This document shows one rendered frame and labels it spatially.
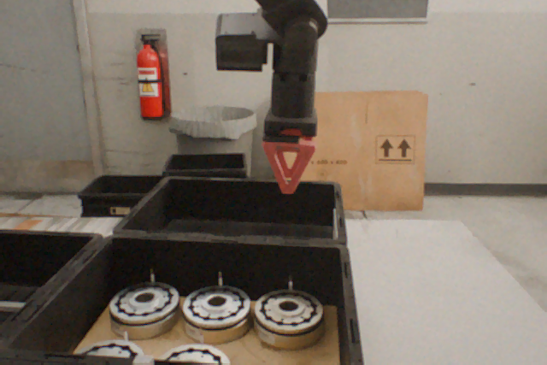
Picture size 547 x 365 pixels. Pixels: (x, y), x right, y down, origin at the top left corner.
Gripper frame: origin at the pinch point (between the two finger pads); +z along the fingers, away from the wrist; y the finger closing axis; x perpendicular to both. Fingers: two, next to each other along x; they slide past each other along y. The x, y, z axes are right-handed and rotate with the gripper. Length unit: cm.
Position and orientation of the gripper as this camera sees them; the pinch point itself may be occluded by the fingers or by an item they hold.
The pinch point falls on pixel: (288, 179)
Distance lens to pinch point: 63.3
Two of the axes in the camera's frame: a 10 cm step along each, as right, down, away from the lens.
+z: -0.4, 9.5, 3.0
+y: -0.8, 2.9, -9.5
